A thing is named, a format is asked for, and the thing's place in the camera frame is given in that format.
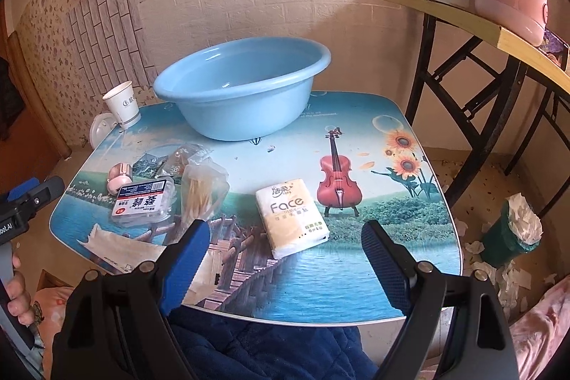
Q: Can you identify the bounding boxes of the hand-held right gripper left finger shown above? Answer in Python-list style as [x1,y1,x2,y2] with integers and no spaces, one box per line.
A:
[51,220,211,380]

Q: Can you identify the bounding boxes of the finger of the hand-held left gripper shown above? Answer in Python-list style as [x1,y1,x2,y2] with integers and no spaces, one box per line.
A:
[18,176,66,225]
[0,179,40,205]

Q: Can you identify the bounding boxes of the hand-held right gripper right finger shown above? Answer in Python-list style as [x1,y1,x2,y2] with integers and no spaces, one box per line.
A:
[361,220,519,380]

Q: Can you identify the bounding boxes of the long white paper packet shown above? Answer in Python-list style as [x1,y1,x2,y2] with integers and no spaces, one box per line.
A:
[76,223,220,306]

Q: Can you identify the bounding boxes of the small pink round gadget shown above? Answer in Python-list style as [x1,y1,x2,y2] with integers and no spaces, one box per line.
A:
[106,163,134,196]

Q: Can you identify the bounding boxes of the clear bag of toothpicks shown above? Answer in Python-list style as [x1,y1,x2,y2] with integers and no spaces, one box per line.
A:
[178,160,230,236]

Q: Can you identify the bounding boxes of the cream tissue pack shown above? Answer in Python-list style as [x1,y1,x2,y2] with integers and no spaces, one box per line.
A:
[255,177,330,260]

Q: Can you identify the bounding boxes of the light blue plastic basin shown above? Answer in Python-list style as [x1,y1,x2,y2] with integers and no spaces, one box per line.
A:
[152,36,332,141]

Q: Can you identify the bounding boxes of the scattered white tissue scraps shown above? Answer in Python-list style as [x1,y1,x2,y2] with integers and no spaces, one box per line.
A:
[454,220,557,309]

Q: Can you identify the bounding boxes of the person's left hand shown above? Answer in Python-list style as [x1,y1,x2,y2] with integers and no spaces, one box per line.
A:
[4,254,35,322]

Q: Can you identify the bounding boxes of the brown wooden door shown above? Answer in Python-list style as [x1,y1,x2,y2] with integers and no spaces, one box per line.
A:
[0,1,72,185]

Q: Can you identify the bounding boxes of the clear plastic box with label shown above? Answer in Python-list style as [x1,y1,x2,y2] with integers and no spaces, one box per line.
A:
[110,177,176,227]

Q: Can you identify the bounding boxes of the white round lid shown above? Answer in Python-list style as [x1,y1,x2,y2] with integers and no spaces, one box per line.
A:
[89,112,123,149]

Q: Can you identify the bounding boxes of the dark hanging coat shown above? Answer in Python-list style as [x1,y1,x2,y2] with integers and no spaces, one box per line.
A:
[0,57,25,140]

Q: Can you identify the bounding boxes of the pink printed cloth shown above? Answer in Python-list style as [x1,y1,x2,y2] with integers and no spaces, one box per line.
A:
[31,286,67,367]

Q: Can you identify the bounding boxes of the small bag of metal bits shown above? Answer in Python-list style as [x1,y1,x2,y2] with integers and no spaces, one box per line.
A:
[133,153,172,180]

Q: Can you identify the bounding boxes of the small clear plastic bag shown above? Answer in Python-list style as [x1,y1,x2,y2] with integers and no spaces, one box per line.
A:
[167,143,213,176]

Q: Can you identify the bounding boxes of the white paper cup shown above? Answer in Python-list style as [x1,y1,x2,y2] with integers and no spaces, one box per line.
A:
[102,80,142,130]

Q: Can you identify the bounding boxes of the green trash bin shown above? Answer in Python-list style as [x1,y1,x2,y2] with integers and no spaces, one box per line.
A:
[480,193,545,267]

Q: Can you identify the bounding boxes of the white tissue wad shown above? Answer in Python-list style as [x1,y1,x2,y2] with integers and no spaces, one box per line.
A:
[508,193,545,245]

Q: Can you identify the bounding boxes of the pink blanket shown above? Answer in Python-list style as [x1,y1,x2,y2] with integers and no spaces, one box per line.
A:
[508,273,570,380]

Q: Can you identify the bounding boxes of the wooden folding table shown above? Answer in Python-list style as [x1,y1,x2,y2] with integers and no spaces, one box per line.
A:
[372,0,570,225]

